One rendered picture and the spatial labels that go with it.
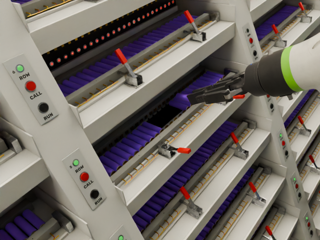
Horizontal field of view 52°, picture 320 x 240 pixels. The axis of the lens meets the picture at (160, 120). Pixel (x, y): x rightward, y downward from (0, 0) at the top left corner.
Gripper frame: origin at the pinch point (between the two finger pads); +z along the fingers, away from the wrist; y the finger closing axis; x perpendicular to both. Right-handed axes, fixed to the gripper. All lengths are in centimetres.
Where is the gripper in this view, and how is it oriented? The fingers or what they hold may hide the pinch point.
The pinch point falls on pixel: (201, 95)
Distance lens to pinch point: 86.3
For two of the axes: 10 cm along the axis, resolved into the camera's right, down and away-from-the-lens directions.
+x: -4.9, -8.4, -2.3
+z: -6.1, 1.4, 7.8
